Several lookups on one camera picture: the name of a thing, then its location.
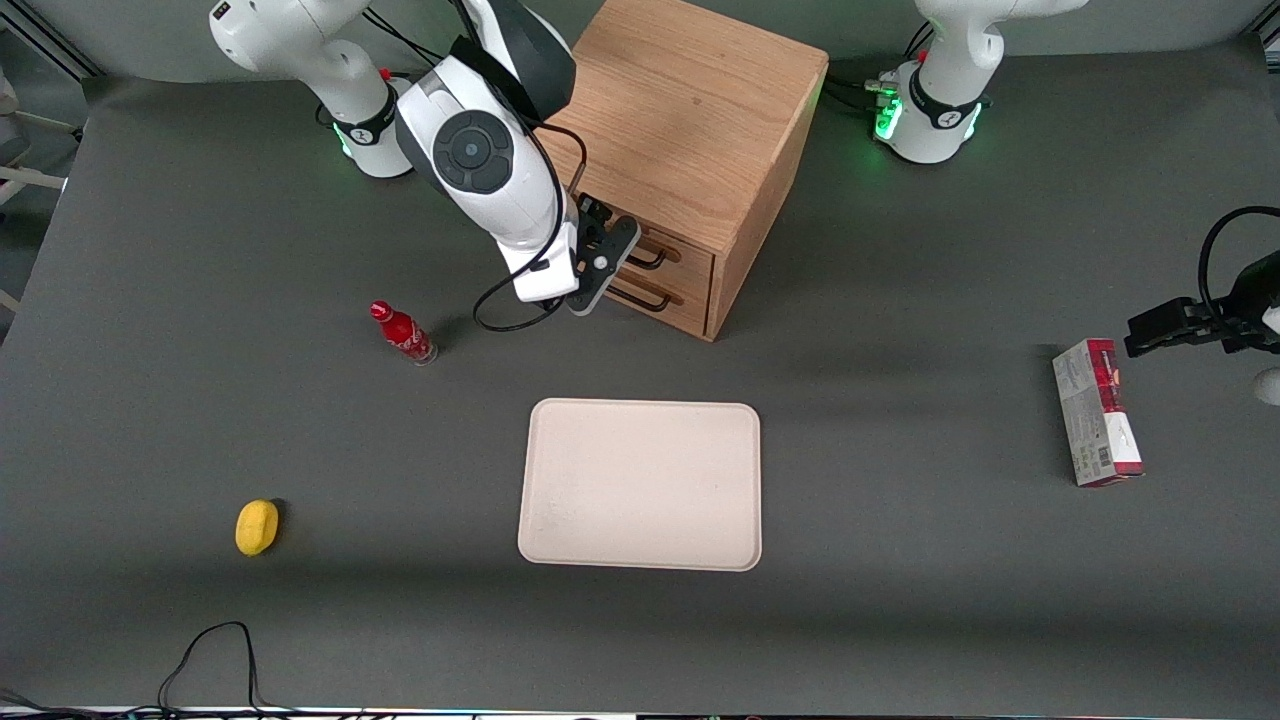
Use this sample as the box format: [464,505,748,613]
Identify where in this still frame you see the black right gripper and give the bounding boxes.
[567,195,642,316]

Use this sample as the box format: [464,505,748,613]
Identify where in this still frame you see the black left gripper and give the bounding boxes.
[1125,251,1280,359]

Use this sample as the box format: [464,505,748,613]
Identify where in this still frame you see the wooden drawer cabinet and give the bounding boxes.
[540,0,829,343]

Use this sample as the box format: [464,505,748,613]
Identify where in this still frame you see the red plaid carton box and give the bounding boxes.
[1052,338,1145,488]

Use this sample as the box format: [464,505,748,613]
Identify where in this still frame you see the red cola bottle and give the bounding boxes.
[369,300,439,367]

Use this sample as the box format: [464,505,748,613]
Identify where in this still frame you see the cream rectangular tray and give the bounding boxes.
[517,398,763,573]

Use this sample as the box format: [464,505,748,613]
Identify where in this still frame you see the yellow lemon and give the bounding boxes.
[235,499,281,557]

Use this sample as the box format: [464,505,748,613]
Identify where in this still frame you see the white metal stand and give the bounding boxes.
[0,65,83,313]

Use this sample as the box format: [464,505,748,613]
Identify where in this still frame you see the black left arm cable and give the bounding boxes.
[1198,205,1280,321]

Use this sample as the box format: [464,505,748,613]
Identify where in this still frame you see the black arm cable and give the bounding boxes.
[472,115,591,334]
[1198,205,1280,321]

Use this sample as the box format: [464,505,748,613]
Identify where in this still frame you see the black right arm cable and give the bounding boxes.
[472,115,591,334]

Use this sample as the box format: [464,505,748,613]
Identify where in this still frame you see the black right base cables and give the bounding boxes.
[360,5,446,81]

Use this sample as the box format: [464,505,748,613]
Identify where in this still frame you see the black base cables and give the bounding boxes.
[822,72,901,113]
[360,5,446,81]

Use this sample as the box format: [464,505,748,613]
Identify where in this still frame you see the grey aluminium frame rail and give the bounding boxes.
[0,0,103,81]
[1240,20,1280,76]

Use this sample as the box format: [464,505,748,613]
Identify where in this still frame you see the black left base cables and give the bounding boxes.
[822,72,901,113]

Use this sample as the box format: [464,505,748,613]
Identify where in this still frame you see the thin black table cable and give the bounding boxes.
[0,620,301,720]

